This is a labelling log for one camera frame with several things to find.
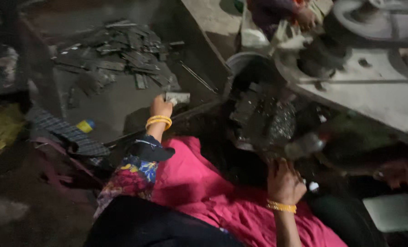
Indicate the grey metal bowl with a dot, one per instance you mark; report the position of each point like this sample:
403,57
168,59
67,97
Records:
240,63

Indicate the dark checked cloth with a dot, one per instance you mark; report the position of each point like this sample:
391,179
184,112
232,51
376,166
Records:
66,133

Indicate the person's left fingers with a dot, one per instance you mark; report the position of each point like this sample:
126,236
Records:
161,99

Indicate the yellow bangles on left wrist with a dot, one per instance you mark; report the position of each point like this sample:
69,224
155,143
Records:
158,121

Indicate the yellow bangle on right wrist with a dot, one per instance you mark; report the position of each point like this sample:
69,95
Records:
281,207

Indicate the white plastic bag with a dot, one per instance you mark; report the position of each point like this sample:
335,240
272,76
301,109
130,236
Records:
253,37

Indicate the pale green box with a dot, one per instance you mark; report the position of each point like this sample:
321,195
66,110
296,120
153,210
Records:
394,212

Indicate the person's pink garment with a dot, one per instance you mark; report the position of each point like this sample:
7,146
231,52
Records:
207,185

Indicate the yellow cloth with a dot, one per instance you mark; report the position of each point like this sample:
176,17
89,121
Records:
0,132

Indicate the heap of dark metal scraps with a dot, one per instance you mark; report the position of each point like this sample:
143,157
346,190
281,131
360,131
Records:
262,116

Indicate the person's left hand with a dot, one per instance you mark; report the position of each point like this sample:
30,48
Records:
160,108

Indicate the person's right hand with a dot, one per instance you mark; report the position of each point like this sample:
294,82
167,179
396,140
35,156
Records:
284,185

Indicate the person's right fingers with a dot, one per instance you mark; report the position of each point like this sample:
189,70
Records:
282,166

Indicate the pile of dark metal strips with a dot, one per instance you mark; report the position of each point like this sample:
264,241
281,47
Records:
121,51

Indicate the grey metal strip piece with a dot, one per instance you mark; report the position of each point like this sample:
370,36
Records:
178,97

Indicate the grey press machine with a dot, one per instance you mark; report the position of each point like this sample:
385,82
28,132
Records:
354,65

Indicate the thin metal rod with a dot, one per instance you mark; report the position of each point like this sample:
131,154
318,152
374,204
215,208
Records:
197,77

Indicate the yellow bottle with blue cap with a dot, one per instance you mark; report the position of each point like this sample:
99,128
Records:
85,126

